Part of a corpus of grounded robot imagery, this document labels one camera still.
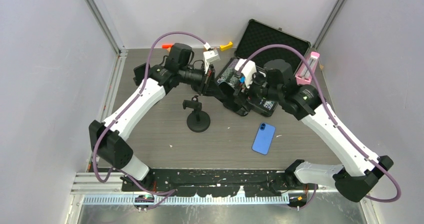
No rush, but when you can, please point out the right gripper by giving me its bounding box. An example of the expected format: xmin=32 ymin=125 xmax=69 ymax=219
xmin=233 ymin=69 xmax=283 ymax=112

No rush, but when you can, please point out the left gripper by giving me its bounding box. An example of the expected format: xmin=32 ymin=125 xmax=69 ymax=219
xmin=178 ymin=62 xmax=224 ymax=97

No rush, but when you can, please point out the black smartphone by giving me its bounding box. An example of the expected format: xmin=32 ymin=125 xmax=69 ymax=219
xmin=133 ymin=63 xmax=150 ymax=86

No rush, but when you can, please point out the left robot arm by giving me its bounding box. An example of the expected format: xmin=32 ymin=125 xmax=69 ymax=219
xmin=88 ymin=43 xmax=219 ymax=191

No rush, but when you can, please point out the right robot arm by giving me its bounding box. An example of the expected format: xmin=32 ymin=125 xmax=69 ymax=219
xmin=235 ymin=59 xmax=393 ymax=202

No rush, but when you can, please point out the yellow wooden block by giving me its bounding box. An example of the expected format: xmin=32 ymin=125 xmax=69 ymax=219
xmin=219 ymin=41 xmax=233 ymax=51

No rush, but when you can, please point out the black poker chip case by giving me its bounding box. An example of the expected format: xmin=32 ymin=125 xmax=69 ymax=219
xmin=215 ymin=19 xmax=312 ymax=118

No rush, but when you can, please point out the pink metronome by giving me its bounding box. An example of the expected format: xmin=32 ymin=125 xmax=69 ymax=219
xmin=295 ymin=52 xmax=320 ymax=85

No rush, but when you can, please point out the blue smartphone face down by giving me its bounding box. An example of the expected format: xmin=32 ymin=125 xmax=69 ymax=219
xmin=252 ymin=123 xmax=276 ymax=155

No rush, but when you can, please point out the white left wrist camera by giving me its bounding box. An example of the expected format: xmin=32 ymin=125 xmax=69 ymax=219
xmin=203 ymin=49 xmax=221 ymax=74

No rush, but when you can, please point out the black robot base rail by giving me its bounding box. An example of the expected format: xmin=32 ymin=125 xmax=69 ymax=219
xmin=120 ymin=167 xmax=319 ymax=198

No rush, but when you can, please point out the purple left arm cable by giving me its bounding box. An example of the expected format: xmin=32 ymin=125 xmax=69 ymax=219
xmin=91 ymin=31 xmax=213 ymax=196

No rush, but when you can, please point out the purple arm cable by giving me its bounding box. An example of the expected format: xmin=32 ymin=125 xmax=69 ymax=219
xmin=235 ymin=44 xmax=402 ymax=203
xmin=91 ymin=31 xmax=213 ymax=196

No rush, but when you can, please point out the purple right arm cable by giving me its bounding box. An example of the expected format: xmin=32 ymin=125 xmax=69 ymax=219
xmin=235 ymin=44 xmax=402 ymax=203

